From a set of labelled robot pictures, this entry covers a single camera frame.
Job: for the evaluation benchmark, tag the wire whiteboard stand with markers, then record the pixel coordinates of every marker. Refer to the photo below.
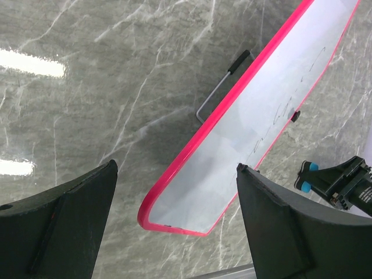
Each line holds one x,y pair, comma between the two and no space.
232,69

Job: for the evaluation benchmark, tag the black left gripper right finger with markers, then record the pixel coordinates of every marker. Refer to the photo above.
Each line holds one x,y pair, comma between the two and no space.
291,236

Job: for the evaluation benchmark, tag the black clip on whiteboard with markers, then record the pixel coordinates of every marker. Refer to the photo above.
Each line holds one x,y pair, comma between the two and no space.
295,116

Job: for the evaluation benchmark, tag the pink framed whiteboard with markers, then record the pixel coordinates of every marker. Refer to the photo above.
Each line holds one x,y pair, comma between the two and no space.
196,189

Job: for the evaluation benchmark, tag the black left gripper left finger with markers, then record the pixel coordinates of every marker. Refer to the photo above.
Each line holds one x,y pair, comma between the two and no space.
58,232

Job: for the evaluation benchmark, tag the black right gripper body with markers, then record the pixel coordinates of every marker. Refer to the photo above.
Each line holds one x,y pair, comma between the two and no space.
346,186

